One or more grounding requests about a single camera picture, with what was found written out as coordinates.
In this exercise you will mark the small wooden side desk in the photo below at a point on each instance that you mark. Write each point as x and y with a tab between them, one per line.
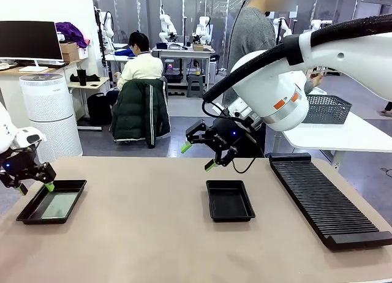
104	81

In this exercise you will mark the person's right hand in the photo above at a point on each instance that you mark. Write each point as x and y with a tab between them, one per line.
317	78

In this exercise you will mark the large white table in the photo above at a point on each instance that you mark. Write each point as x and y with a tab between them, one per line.
337	139

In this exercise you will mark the person in cream sweater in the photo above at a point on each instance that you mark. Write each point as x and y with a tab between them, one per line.
141	68

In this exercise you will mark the black cloth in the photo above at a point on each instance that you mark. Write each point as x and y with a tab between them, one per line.
93	78

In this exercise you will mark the grey lab workbench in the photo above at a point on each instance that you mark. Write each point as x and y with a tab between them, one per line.
183	53

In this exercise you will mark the white height-adjustable table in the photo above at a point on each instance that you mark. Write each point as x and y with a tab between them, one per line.
111	57

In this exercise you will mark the black tumbler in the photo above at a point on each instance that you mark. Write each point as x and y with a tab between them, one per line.
82	77

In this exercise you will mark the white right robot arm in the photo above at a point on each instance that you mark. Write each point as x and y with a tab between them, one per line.
275	90

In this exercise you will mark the person's right forearm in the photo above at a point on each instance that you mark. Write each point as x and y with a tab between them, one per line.
308	87

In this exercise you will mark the green circuit board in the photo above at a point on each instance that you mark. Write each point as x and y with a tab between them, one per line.
59	205

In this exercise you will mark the small cardboard box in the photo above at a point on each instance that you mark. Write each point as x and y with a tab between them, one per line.
198	47

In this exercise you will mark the black backpack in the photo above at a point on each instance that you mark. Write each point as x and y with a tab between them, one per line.
98	110

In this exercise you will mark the white storage box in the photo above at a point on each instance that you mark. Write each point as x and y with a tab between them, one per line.
84	54

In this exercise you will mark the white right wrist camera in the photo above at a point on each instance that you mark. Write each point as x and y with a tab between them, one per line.
242	110

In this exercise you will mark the black computer monitor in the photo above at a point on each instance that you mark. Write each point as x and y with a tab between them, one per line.
27	39

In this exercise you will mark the white lab robot arm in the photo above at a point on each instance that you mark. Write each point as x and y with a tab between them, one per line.
280	22
167	24
107	25
317	24
203	24

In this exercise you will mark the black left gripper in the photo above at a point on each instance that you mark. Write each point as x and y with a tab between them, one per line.
16	166

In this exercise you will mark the dark green puffer jacket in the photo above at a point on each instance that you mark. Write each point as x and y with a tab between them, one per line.
134	111

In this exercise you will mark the grey step stool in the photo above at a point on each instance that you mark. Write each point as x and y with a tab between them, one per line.
196	87

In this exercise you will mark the person in grey sweater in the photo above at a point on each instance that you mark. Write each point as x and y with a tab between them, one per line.
251	35

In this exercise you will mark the black slotted board rack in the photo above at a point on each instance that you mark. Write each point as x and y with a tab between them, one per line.
321	200

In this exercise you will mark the purple cloth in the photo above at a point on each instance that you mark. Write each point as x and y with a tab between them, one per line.
72	33

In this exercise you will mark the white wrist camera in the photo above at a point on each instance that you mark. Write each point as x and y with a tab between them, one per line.
242	110
27	136

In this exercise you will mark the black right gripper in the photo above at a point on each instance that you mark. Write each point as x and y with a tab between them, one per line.
226	137

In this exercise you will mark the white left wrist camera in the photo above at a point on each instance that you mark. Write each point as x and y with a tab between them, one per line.
27	136

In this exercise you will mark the black plastic ESD tray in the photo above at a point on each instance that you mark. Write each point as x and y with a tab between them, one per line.
32	205
229	201

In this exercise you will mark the white cylindrical air purifier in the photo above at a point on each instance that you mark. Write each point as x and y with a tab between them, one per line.
50	105

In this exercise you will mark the grey plastic basket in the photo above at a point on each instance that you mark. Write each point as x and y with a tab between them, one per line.
330	110

